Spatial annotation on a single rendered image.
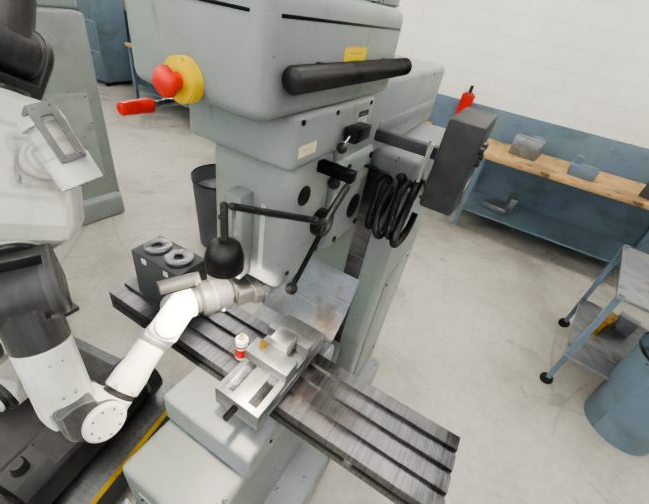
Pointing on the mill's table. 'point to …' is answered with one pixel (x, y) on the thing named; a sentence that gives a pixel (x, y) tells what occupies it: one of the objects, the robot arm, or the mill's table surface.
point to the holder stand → (163, 264)
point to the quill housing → (287, 252)
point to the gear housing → (281, 131)
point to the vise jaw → (271, 360)
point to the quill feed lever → (310, 248)
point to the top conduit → (341, 74)
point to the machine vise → (249, 390)
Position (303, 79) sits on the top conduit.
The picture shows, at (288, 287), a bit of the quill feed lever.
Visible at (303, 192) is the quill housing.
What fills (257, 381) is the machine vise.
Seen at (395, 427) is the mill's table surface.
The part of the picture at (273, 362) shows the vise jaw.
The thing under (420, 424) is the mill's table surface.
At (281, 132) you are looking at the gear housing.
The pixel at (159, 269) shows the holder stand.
